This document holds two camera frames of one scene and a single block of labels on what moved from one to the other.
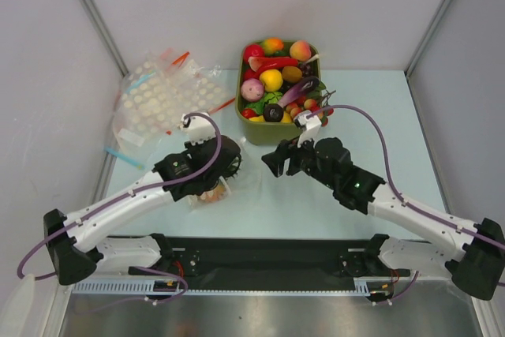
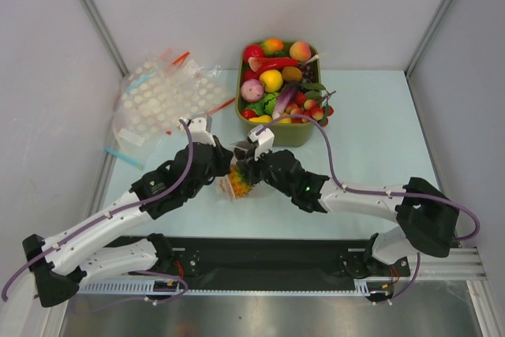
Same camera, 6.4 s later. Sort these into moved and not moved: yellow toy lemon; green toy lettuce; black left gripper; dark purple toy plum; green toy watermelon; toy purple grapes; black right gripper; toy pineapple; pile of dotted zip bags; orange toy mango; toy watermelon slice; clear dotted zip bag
Moved: dark purple toy plum; toy pineapple; clear dotted zip bag; black right gripper
Not moved: orange toy mango; green toy lettuce; black left gripper; yellow toy lemon; pile of dotted zip bags; toy watermelon slice; toy purple grapes; green toy watermelon
